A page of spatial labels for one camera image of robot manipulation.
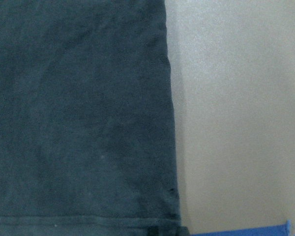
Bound black graphic t-shirt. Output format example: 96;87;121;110
0;0;189;236

